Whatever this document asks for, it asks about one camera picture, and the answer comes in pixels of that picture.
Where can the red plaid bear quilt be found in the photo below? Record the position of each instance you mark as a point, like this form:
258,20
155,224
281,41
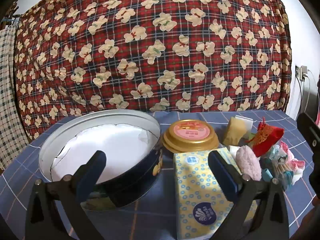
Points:
150,42

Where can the white checked cloth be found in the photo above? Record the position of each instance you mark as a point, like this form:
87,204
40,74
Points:
10,92

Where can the gold lidded jar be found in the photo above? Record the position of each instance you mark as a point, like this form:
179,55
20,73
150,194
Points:
190,130

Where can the yellow-brown sachet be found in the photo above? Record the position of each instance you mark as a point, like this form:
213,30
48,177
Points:
235,130

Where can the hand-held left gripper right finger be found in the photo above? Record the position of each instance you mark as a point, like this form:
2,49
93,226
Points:
220,166

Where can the light blue packet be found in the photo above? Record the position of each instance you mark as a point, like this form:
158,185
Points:
273,155

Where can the blue checked bed sheet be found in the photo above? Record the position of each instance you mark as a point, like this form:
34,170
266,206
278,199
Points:
25,167

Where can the dark clothes hanger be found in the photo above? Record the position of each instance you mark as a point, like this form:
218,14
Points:
11,20

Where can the white charger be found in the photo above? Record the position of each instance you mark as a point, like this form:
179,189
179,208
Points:
304,72

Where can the wall socket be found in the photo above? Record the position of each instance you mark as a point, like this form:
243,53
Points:
297,71

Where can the pink fluffy pad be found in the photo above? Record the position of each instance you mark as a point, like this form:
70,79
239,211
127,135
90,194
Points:
247,162

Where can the red embroidered pouch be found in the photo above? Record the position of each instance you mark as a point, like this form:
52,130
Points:
267,140

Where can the navy round tin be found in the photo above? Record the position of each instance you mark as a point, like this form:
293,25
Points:
140,187

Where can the yellow tissue pack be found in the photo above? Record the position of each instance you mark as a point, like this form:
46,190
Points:
195,180

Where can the pink white packet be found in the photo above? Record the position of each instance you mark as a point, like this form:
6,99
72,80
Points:
292,160

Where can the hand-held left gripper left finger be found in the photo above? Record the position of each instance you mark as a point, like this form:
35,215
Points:
98,161

